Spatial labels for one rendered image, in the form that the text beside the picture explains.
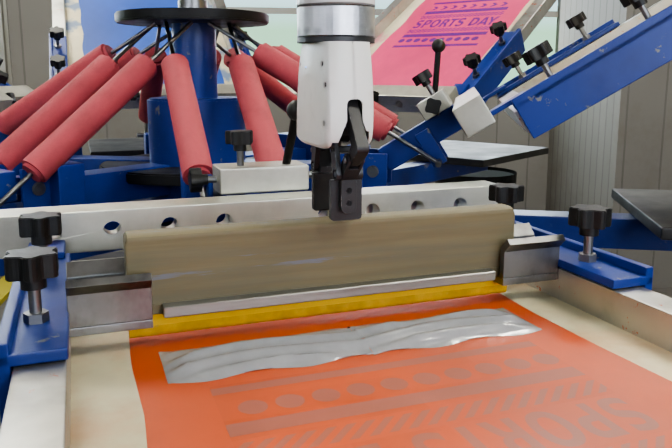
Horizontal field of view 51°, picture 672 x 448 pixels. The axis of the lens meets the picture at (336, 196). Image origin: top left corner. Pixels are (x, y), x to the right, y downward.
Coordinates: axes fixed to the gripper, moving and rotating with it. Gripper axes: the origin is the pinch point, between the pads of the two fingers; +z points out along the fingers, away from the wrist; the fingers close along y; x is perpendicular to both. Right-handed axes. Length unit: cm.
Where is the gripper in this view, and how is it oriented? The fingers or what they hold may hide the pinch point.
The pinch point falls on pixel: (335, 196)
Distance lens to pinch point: 70.7
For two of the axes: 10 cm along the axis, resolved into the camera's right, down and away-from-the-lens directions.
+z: 0.0, 9.8, 1.7
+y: 3.4, 1.6, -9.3
